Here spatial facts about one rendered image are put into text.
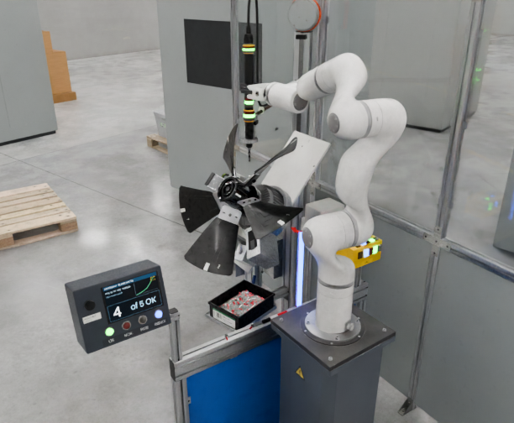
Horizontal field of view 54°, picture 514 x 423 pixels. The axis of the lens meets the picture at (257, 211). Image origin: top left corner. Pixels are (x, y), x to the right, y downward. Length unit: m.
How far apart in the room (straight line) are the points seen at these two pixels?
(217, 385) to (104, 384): 1.20
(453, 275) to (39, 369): 2.30
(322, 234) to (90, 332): 0.72
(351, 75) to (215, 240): 1.02
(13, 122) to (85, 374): 5.09
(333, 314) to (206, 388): 0.56
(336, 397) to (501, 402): 0.95
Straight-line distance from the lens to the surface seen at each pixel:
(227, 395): 2.05
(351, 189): 1.48
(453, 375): 2.63
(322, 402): 1.80
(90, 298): 1.50
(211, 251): 2.15
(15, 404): 3.13
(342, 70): 1.45
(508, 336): 2.35
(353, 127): 1.34
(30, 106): 7.80
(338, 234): 1.55
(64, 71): 10.33
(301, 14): 2.61
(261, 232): 1.93
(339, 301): 1.69
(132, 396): 2.97
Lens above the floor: 2.02
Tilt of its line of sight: 24 degrees down
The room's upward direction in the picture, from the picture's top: straight up
